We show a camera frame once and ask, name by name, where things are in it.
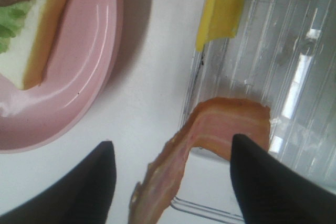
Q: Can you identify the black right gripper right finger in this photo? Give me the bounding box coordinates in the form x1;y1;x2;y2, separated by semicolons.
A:
230;134;335;223

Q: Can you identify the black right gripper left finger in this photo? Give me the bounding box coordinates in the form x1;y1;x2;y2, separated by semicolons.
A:
1;141;116;223

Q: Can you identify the bread slice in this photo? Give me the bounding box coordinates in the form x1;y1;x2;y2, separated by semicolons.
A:
1;0;67;90

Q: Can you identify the green lettuce leaf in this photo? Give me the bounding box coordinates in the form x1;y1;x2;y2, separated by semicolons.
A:
1;1;33;53

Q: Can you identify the right clear plastic tray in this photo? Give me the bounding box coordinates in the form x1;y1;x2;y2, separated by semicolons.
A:
170;0;336;222

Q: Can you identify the pink round plate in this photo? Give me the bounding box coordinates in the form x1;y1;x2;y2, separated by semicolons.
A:
1;0;123;153

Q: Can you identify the yellow cheese slice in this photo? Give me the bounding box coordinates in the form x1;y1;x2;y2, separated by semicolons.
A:
196;0;245;52

